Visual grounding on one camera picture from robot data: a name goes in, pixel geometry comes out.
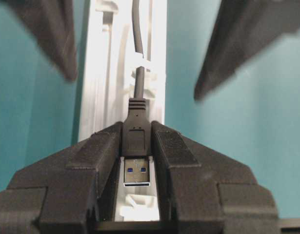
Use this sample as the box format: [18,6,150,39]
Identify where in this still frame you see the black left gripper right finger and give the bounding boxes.
[152,121,280,234]

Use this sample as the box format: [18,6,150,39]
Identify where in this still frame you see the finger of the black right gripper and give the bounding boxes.
[0,0,78,82]
[194,0,300,100]

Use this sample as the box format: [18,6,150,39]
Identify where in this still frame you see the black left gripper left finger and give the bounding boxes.
[0,122,122,234]

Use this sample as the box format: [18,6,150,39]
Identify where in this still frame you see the black USB cable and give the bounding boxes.
[120,0,155,188]

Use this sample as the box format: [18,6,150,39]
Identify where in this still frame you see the aluminium extrusion rail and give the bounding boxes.
[71,0,169,221]

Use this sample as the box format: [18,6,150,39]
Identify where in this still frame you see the white cable tie ring two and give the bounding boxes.
[122,52,158,100]

